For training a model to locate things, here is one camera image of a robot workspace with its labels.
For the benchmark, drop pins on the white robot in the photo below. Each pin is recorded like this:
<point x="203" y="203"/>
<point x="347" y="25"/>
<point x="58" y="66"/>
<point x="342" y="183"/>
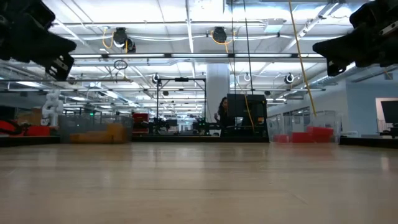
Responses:
<point x="52" y="107"/>

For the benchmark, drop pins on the white square pillar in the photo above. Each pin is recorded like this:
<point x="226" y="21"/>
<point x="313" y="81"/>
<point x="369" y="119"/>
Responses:
<point x="217" y="81"/>

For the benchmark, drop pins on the long ceiling light bar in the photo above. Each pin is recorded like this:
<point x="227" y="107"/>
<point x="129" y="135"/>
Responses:
<point x="87" y="56"/>
<point x="311" y="56"/>
<point x="136" y="55"/>
<point x="199" y="55"/>
<point x="262" y="55"/>

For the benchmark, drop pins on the silver ventilation duct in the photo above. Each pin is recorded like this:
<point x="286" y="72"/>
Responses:
<point x="342" y="74"/>

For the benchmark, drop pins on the clear plastic bin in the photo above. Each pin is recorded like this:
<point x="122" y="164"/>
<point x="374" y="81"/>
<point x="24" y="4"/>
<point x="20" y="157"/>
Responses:
<point x="289" y="121"/>

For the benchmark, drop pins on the red tool cabinet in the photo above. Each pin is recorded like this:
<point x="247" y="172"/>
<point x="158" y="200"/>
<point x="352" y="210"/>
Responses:
<point x="140" y="119"/>

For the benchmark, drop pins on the grey translucent bin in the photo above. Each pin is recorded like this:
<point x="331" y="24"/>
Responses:
<point x="71" y="124"/>

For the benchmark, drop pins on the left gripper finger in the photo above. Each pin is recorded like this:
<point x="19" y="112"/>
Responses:
<point x="43" y="45"/>
<point x="60" y="67"/>

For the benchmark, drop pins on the red rectangular block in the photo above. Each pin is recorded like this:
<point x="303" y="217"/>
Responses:
<point x="300" y="137"/>

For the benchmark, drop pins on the black aluminium table frame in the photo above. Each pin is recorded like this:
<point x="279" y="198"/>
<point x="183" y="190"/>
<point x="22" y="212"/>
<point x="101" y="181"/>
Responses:
<point x="199" y="139"/>

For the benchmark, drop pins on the black desktop monitor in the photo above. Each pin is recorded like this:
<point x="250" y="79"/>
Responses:
<point x="391" y="112"/>

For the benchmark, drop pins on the black frame robot station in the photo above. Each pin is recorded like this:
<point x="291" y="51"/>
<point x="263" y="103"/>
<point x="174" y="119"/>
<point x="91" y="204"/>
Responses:
<point x="182" y="79"/>

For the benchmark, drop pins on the black monitor cart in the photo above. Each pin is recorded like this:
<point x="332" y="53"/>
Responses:
<point x="242" y="105"/>

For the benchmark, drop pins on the person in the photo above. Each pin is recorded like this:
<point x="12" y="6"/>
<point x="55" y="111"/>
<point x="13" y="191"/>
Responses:
<point x="222" y="112"/>

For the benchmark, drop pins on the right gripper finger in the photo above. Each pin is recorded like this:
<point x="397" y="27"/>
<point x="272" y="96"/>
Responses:
<point x="335" y="67"/>
<point x="345" y="46"/>

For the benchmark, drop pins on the black background robot arm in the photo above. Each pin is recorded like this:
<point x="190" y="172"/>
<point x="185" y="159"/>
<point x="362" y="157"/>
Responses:
<point x="161" y="124"/>
<point x="205" y="126"/>

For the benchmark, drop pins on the cardboard box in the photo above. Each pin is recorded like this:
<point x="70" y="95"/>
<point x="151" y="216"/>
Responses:
<point x="29" y="116"/>

